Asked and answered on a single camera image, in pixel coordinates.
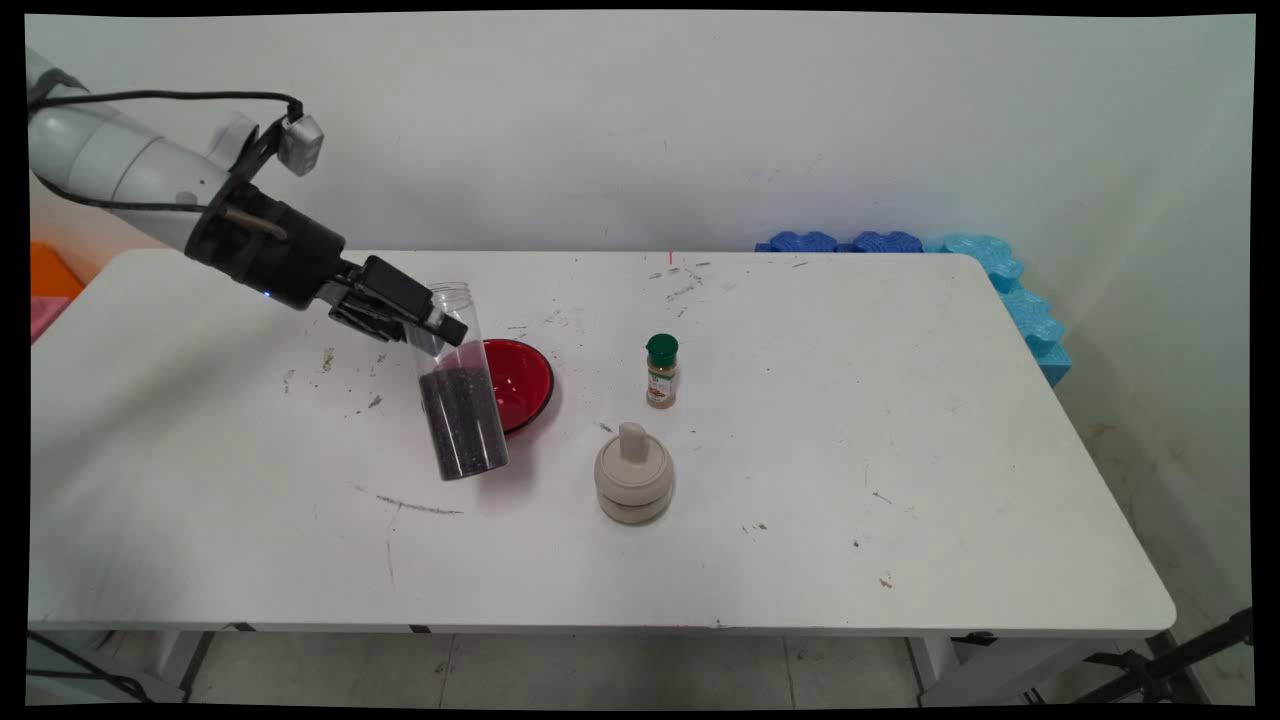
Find dark blue foam piece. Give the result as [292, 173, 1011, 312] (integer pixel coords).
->
[838, 231, 924, 254]
[755, 231, 839, 253]

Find white table leg frame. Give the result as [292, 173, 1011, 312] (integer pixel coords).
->
[905, 632, 1136, 706]
[25, 628, 216, 704]

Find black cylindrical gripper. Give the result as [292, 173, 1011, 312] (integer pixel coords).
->
[185, 178, 468, 358]

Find clear jar with black seeds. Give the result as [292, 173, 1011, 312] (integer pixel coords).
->
[405, 283, 509, 481]

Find black floor cables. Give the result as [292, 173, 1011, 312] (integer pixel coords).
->
[28, 630, 151, 704]

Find pink foam block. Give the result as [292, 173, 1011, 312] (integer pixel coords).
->
[30, 296, 71, 343]

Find spice bottle with green cap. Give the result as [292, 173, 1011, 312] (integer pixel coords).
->
[645, 333, 680, 409]

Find black camera cable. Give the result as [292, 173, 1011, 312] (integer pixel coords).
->
[28, 90, 306, 181]

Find orange foam block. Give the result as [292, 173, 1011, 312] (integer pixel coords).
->
[30, 242, 84, 299]

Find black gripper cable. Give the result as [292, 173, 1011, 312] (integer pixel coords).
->
[33, 170, 291, 241]

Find red bowl with black rim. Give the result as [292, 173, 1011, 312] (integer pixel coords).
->
[482, 338, 555, 437]

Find black tripod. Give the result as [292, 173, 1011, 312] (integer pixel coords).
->
[1070, 607, 1253, 704]

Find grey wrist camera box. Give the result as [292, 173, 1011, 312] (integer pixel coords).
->
[278, 113, 325, 177]

